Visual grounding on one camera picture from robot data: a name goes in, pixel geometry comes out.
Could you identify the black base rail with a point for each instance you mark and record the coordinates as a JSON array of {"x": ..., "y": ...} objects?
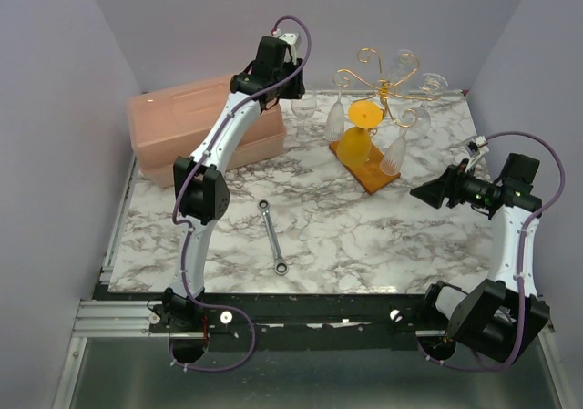
[{"x": 232, "y": 322}]

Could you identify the silver ratchet wrench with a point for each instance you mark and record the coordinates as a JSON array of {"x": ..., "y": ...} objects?
[{"x": 280, "y": 266}]

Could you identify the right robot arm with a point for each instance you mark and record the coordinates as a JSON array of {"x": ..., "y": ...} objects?
[{"x": 503, "y": 308}]

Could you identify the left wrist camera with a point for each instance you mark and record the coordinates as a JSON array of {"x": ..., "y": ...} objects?
[{"x": 293, "y": 40}]

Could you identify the clear wine glass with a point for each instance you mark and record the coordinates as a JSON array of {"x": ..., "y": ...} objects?
[
  {"x": 432, "y": 86},
  {"x": 303, "y": 109}
]

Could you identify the clear wine glass back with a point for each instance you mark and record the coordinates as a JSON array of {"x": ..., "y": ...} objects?
[{"x": 303, "y": 109}]

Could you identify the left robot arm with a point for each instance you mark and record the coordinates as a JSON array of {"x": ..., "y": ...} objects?
[{"x": 202, "y": 194}]

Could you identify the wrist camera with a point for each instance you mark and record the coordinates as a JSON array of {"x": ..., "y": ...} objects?
[
  {"x": 293, "y": 40},
  {"x": 477, "y": 148}
]

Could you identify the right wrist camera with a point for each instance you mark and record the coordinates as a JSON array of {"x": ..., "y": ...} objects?
[{"x": 477, "y": 148}]

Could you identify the ribbed clear champagne flute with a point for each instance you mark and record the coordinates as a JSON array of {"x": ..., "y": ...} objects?
[{"x": 334, "y": 125}]

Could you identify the yellow plastic wine glass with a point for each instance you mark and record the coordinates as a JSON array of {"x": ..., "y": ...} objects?
[{"x": 356, "y": 143}]

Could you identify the short clear goblet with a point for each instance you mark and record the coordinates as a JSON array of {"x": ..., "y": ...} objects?
[{"x": 404, "y": 66}]

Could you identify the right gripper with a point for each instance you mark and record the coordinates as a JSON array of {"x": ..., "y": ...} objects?
[{"x": 449, "y": 185}]

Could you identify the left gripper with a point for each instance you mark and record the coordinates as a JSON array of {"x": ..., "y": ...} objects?
[{"x": 294, "y": 91}]

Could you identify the gold wire glass rack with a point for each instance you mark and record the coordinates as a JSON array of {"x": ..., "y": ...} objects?
[{"x": 393, "y": 101}]

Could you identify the pink plastic storage box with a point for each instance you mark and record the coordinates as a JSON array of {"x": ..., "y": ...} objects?
[{"x": 172, "y": 122}]

